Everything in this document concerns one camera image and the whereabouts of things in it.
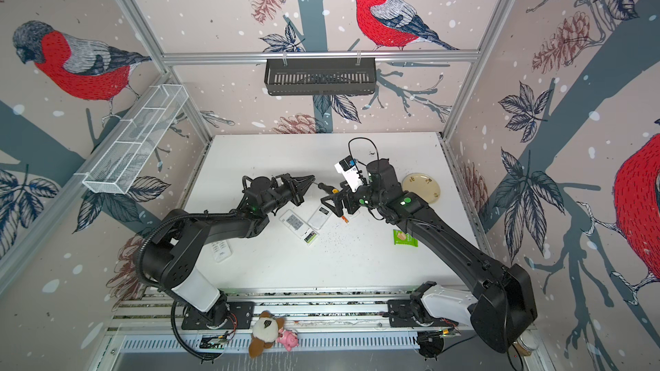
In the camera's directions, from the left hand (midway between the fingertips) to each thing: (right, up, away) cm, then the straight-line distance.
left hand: (314, 176), depth 80 cm
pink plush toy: (-6, -44, -12) cm, 46 cm away
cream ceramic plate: (+43, -6, +23) cm, 49 cm away
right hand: (+5, -5, -5) cm, 9 cm away
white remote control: (-7, -19, +10) cm, 23 cm away
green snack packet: (+30, -22, +8) cm, 38 cm away
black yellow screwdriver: (+4, -3, -4) cm, 7 cm away
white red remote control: (+1, -16, +15) cm, 22 cm away
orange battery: (+10, -17, +14) cm, 25 cm away
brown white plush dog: (-12, -42, -12) cm, 45 cm away
